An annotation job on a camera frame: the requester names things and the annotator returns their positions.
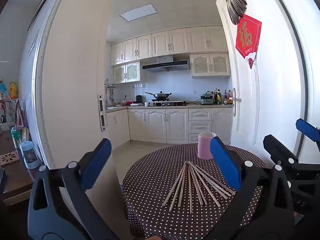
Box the pink cup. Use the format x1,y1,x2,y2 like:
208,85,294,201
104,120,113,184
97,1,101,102
197,132,216,160

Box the cream lattice door cabinet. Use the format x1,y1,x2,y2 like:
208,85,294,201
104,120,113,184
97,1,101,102
113,61,141,84
190,53,231,78

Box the light blue container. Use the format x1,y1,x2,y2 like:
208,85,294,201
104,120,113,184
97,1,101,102
19,141,40,169

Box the ceiling light panel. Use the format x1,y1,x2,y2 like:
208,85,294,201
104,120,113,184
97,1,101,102
120,4,158,22

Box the wooden side cabinet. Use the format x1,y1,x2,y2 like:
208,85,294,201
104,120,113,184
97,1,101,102
0,129,44,202

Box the range hood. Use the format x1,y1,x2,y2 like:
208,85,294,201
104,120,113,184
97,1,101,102
142,56,191,73

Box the hanging kitchen utensils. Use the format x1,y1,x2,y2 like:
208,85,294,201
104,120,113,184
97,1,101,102
105,89,116,104

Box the gas stove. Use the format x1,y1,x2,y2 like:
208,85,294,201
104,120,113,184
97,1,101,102
147,100,188,107

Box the yellow duck toy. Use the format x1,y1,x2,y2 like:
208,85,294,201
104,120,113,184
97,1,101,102
9,81,18,99

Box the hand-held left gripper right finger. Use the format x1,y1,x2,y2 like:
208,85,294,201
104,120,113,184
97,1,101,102
209,136,296,240

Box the grey feather fan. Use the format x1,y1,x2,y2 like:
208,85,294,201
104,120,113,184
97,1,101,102
224,0,248,25

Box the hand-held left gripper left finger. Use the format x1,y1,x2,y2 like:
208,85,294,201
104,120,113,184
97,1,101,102
27,138,113,240

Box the green countertop cooker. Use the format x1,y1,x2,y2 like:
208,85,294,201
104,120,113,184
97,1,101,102
200,91,214,105

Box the metal door latch plate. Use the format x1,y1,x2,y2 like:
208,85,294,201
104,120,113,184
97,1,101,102
98,95,108,132

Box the white panel door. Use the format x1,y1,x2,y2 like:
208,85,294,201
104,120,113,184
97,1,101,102
216,0,309,155

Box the black wok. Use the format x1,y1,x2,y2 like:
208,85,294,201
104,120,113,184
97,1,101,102
145,91,172,100

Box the cream wall cabinets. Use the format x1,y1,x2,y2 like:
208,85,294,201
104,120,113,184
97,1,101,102
110,26,229,67

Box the brown polka dot tablecloth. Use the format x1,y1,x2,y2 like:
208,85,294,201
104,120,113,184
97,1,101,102
122,143,269,240

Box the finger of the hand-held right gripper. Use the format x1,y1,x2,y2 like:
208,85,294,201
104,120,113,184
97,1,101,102
263,134,320,180
296,118,320,143

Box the bunch of wooden chopsticks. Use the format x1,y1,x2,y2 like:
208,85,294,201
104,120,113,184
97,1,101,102
162,160,236,214

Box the wooden coaster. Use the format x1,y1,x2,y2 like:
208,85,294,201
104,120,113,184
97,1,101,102
0,152,17,167

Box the silver door handle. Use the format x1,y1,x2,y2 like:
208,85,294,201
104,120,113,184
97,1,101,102
232,88,242,117

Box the cream base cabinets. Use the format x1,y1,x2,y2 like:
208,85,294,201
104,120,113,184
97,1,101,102
106,106,233,146

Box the red paper door decoration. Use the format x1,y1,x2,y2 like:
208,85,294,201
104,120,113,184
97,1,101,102
235,14,262,69

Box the metal utensil rail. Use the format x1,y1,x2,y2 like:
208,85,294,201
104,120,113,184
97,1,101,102
104,78,119,89

